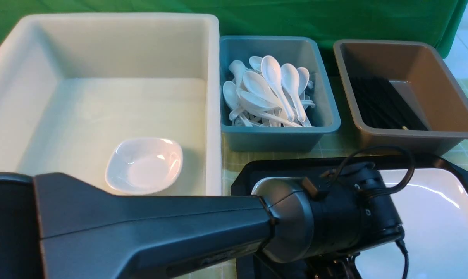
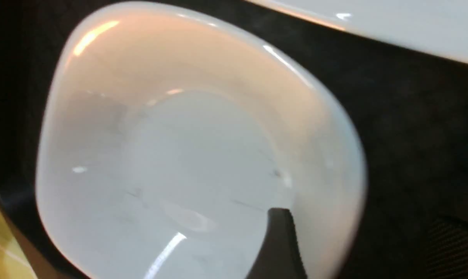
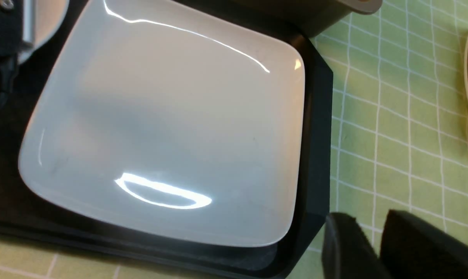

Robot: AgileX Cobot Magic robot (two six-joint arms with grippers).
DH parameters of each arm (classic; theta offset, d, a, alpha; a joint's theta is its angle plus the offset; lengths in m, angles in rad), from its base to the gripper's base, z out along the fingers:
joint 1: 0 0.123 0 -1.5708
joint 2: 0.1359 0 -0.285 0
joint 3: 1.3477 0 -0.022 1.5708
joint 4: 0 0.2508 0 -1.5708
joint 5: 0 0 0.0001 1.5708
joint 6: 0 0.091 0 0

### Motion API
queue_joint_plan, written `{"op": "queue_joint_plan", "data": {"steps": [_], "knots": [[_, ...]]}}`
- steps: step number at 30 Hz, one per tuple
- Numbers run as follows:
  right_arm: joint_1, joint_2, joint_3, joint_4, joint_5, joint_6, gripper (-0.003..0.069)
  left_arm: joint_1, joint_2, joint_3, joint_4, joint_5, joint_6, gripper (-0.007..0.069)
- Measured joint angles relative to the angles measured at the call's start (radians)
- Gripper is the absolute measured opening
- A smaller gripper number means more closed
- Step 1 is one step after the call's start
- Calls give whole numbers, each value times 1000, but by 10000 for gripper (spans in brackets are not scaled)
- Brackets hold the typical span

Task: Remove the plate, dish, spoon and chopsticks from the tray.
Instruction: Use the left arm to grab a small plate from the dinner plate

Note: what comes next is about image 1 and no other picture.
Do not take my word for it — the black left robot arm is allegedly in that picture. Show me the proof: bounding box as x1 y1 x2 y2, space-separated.
0 162 404 279

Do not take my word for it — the brown plastic bin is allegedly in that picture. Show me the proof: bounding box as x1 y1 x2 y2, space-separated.
333 39 468 155

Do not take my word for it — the black chopsticks bundle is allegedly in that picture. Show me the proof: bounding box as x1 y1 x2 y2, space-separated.
350 76 429 131

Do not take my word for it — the large white square plate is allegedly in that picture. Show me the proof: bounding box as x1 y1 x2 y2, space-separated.
354 168 468 279

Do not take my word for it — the green backdrop cloth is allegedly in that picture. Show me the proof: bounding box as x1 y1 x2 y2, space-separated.
0 0 468 57

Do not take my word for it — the black serving tray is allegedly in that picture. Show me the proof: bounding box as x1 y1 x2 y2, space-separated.
231 154 468 279

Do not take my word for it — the green checkered tablecloth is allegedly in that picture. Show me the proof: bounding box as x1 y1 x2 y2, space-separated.
180 77 468 279

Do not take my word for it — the large white plastic tub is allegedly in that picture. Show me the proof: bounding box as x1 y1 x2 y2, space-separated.
0 13 222 196

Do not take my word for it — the white soup spoon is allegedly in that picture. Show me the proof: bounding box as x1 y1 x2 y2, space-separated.
281 63 307 123
260 55 296 122
223 81 253 127
236 88 303 127
242 71 282 108

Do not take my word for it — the teal plastic bin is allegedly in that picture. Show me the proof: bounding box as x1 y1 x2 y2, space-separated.
220 35 341 152

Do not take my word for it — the small white bowl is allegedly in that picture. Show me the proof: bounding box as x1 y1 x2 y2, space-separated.
104 137 183 195

